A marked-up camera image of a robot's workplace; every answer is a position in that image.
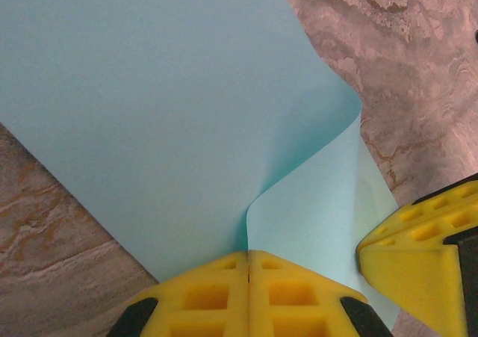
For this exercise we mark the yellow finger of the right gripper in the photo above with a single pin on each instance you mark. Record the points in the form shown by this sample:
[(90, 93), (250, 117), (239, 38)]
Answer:
[(403, 277), (453, 198)]

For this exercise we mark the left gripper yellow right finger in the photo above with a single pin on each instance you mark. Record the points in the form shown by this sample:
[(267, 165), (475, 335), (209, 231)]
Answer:
[(298, 307)]

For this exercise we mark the light blue paper sheet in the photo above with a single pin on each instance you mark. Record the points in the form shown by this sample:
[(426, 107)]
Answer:
[(149, 109)]

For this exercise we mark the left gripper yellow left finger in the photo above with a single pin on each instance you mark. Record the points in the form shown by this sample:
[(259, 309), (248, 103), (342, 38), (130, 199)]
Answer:
[(194, 303)]

